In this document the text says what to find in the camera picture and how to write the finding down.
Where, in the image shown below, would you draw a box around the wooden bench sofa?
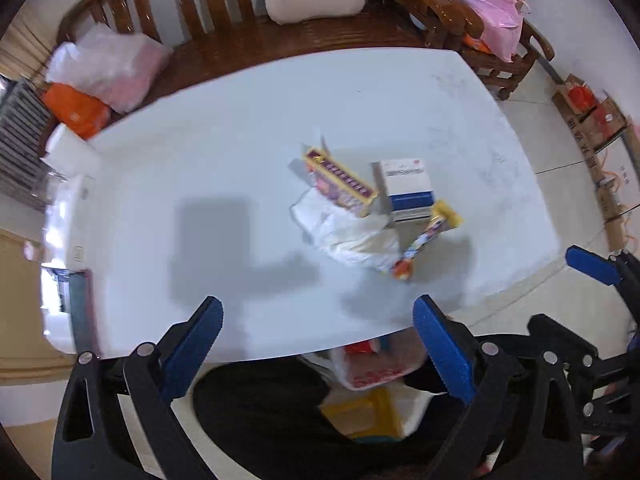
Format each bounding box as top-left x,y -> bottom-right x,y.
57,0 -> 426,106

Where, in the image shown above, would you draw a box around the white paper towel roll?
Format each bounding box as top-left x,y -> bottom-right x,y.
40,122 -> 101,178

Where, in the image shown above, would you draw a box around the yellow sausage wrapper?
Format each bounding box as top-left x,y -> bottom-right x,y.
390,200 -> 463,281

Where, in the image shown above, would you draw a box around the wooden armchair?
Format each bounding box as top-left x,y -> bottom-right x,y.
372,0 -> 556,101

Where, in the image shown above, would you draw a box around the clear plastic bag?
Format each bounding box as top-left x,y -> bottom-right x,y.
46,22 -> 173,115

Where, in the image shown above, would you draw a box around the orange bag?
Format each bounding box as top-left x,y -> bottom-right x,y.
42,82 -> 111,141

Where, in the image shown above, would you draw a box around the white and blue medicine box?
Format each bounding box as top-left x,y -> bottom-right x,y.
371,157 -> 435,225

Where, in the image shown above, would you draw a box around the pink plastic bag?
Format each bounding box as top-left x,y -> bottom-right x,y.
437,0 -> 530,63

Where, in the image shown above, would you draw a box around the smartphone with red case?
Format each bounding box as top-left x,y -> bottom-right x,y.
57,269 -> 96,351

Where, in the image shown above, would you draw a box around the purple and gold box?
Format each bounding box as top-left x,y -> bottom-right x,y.
288,132 -> 378,218

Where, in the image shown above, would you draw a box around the white tissue box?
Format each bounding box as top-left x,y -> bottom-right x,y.
47,175 -> 93,271

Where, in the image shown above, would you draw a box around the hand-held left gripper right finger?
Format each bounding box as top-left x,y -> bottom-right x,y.
412,295 -> 586,480

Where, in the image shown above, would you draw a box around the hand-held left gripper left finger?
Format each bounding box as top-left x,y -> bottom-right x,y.
51,296 -> 224,480

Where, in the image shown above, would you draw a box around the large printed cardboard box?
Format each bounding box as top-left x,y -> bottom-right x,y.
567,92 -> 640,256

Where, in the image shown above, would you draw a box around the white tissue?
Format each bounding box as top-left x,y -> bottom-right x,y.
291,187 -> 403,272

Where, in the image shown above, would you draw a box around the orange packet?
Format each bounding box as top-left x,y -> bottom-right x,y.
462,32 -> 493,55

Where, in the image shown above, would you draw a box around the beige curtain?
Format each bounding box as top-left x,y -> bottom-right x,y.
0,22 -> 56,81

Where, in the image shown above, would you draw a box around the open cardboard box red contents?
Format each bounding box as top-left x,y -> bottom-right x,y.
552,74 -> 603,123

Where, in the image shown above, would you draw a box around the grey radiator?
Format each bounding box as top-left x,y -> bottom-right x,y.
0,77 -> 56,213

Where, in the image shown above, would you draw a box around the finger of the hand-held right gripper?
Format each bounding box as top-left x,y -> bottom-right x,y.
527,314 -> 640,436
566,245 -> 640,321

